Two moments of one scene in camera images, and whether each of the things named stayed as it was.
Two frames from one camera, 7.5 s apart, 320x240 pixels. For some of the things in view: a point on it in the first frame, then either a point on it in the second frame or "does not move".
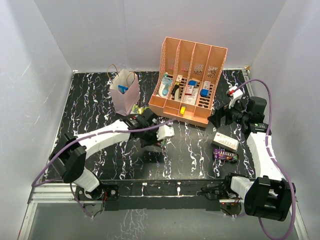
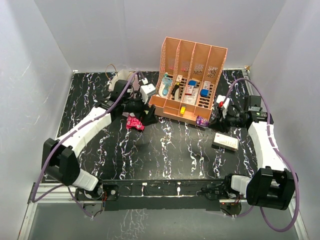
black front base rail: x=184 y=194 does not move
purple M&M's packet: x=222 y=154 -> x=202 y=121
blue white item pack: x=205 y=92 does not move
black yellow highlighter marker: x=176 y=87 does not move
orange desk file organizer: x=189 y=76 does not move
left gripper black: x=154 y=140 -> x=149 y=119
